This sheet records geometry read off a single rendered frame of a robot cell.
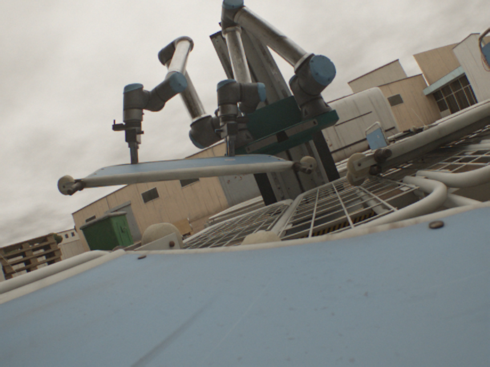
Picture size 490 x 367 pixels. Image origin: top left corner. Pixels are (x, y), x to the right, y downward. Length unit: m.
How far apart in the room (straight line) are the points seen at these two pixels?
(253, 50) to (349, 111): 6.87
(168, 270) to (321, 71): 1.09
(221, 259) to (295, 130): 1.11
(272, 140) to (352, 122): 7.13
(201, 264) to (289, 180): 1.32
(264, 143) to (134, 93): 0.69
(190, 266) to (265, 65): 1.50
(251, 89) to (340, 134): 7.15
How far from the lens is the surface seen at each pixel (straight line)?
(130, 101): 1.00
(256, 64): 1.66
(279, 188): 1.42
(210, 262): 0.16
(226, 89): 1.03
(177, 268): 0.17
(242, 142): 1.25
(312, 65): 1.15
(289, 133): 1.24
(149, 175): 0.72
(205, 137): 1.37
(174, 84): 1.02
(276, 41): 1.24
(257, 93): 1.04
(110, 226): 6.63
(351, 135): 8.17
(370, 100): 8.72
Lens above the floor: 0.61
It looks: 2 degrees up
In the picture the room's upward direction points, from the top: 21 degrees counter-clockwise
